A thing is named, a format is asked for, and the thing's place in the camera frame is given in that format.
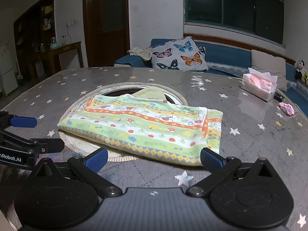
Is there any pink folded cloth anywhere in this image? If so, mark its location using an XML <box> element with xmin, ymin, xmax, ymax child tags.
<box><xmin>241</xmin><ymin>68</ymin><xmax>278</xmax><ymax>102</ymax></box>

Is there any dark wooden door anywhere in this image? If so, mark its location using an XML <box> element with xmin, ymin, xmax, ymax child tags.
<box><xmin>82</xmin><ymin>0</ymin><xmax>130</xmax><ymax>68</ymax></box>

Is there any pink hair scrunchie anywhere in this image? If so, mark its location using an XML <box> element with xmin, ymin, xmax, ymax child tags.
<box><xmin>279</xmin><ymin>102</ymin><xmax>295</xmax><ymax>116</ymax></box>

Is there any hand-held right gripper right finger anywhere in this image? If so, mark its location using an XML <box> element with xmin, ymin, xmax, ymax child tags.
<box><xmin>186</xmin><ymin>147</ymin><xmax>282</xmax><ymax>198</ymax></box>

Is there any cream crochet cloth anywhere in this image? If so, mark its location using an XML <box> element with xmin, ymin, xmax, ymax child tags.
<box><xmin>127</xmin><ymin>47</ymin><xmax>152</xmax><ymax>61</ymax></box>

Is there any round built-in table cooktop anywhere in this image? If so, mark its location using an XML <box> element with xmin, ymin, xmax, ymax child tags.
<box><xmin>59</xmin><ymin>82</ymin><xmax>188</xmax><ymax>162</ymax></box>

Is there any white fridge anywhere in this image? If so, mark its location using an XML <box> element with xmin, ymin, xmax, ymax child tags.
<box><xmin>0</xmin><ymin>42</ymin><xmax>18</xmax><ymax>97</ymax></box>

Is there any blue sofa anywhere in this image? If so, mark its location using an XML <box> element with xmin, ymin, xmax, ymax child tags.
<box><xmin>114</xmin><ymin>38</ymin><xmax>308</xmax><ymax>116</ymax></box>

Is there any colourful patterned children's shirt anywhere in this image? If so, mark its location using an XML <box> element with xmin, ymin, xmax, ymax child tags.
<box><xmin>57</xmin><ymin>88</ymin><xmax>224</xmax><ymax>167</ymax></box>

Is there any dark wooden shelf cabinet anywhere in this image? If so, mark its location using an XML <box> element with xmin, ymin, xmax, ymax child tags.
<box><xmin>13</xmin><ymin>0</ymin><xmax>56</xmax><ymax>77</ymax></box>

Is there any beige plain pillow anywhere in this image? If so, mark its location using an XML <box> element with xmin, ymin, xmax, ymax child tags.
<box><xmin>250</xmin><ymin>49</ymin><xmax>288</xmax><ymax>92</ymax></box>

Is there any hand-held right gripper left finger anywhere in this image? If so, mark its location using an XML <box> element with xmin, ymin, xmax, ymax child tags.
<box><xmin>29</xmin><ymin>147</ymin><xmax>123</xmax><ymax>198</ymax></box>

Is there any green framed window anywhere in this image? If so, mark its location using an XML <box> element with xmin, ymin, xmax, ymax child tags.
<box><xmin>184</xmin><ymin>0</ymin><xmax>285</xmax><ymax>45</ymax></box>

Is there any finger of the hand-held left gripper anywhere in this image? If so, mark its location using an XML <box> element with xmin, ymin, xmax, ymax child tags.
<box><xmin>0</xmin><ymin>111</ymin><xmax>38</xmax><ymax>129</ymax></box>
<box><xmin>0</xmin><ymin>129</ymin><xmax>65</xmax><ymax>154</ymax></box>

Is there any wooden side table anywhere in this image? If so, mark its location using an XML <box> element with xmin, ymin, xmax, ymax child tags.
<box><xmin>31</xmin><ymin>41</ymin><xmax>84</xmax><ymax>77</ymax></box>

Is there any grey star print tablecloth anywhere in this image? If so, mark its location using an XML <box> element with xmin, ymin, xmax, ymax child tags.
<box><xmin>0</xmin><ymin>67</ymin><xmax>308</xmax><ymax>231</ymax></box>

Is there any butterfly print pillow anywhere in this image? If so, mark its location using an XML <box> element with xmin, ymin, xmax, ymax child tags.
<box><xmin>147</xmin><ymin>37</ymin><xmax>209</xmax><ymax>72</ymax></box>

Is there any panda plush toy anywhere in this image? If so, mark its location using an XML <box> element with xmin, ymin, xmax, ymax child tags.
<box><xmin>295</xmin><ymin>60</ymin><xmax>308</xmax><ymax>80</ymax></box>

